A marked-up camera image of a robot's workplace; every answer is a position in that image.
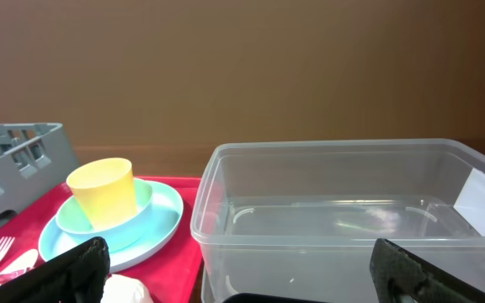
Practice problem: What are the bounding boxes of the small green bowl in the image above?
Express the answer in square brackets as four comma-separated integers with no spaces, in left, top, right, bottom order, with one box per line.
[56,178,153,253]

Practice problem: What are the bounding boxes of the yellow plastic cup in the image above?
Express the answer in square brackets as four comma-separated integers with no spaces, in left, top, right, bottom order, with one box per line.
[66,157,138,230]

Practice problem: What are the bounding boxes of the light blue plate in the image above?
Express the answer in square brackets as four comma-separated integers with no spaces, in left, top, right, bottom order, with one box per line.
[38,180,184,273]

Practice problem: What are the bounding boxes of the white plastic knife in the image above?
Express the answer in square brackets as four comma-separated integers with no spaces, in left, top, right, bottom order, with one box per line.
[1,249,39,274]

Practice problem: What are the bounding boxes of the white napkin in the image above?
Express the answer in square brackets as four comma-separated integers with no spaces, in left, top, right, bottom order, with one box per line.
[100,274,153,303]

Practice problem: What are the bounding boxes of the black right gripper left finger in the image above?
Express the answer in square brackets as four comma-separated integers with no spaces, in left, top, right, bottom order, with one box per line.
[0,237,110,303]

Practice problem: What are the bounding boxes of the clear plastic bin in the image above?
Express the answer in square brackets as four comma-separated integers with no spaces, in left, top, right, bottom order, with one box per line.
[190,139,485,302]

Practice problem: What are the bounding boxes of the red plastic tray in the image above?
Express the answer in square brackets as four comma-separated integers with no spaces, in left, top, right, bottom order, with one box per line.
[0,176,202,302]

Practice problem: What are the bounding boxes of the grey dishwasher rack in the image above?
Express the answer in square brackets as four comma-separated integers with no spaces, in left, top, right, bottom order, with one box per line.
[0,123,80,228]

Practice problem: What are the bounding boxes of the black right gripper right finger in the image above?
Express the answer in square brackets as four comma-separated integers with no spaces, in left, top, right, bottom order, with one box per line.
[370,238,485,303]

